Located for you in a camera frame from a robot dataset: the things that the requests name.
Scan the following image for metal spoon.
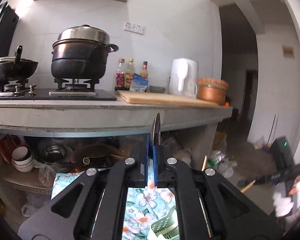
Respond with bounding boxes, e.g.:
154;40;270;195
150;113;161;146

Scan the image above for concrete kitchen counter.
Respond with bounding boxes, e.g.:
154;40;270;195
0;99;232;138

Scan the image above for white gloved hand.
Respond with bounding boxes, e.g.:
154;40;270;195
273;180;300;218

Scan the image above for mint green utensil basket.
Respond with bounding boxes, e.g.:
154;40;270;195
146;206;180;240

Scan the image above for floral blue cloth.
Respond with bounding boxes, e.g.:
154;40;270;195
51;164;181;240

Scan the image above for stainless steel bowls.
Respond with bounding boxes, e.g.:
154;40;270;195
38;138;74;173

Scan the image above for stack of white bowls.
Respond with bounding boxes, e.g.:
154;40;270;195
12;146;34;173

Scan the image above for wooden cutting board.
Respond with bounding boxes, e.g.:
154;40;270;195
117;90;219;108

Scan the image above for copper bowl with woven lid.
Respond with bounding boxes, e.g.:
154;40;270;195
197;77;229;105

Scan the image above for black gas stove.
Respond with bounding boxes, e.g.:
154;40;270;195
0;79;116;101

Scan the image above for white electric kettle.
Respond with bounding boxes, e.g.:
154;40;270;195
168;58;199;99

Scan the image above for blue white plastic bag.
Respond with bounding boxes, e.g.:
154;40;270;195
129;74;148;92

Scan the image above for yellow cap sauce bottle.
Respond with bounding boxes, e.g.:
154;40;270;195
124;58;135;90

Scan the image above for red cap sauce bottle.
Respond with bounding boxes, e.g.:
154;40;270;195
140;61;148;79

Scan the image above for large black steamer pot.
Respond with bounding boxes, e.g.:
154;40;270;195
51;24;119;80

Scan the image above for black wok with lid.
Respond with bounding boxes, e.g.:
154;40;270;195
0;45;38;82

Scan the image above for white wall socket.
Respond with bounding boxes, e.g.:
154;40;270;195
123;22;145;35

